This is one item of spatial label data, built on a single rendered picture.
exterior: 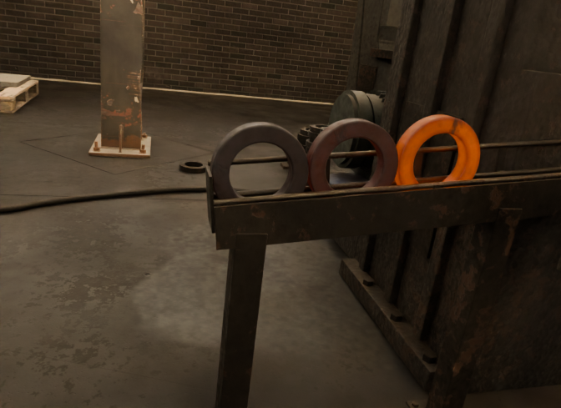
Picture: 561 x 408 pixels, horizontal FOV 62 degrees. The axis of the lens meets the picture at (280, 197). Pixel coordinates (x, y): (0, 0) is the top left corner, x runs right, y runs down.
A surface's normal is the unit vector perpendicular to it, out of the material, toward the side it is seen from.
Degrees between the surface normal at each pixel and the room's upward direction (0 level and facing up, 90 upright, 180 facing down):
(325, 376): 0
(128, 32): 90
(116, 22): 90
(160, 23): 90
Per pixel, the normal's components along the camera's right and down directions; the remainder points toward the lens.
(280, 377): 0.12, -0.94
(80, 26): 0.24, 0.34
